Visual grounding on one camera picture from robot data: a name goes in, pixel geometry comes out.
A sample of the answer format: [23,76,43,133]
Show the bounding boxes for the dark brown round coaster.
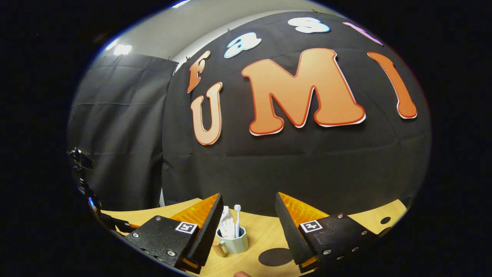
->
[258,248,294,267]

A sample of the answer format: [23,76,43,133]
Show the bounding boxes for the white cup with wooden handle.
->
[213,226,249,257]

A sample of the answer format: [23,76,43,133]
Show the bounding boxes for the black backdrop cloth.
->
[67,11,433,218]

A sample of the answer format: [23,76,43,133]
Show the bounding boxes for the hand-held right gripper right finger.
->
[274,192,392,274]

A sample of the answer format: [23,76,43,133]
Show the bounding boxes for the white toothpaste tube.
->
[219,206,236,240]

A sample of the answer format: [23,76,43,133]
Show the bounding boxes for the wooden desktop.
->
[100,198,408,277]

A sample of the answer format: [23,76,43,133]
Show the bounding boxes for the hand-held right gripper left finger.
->
[122,193,224,275]

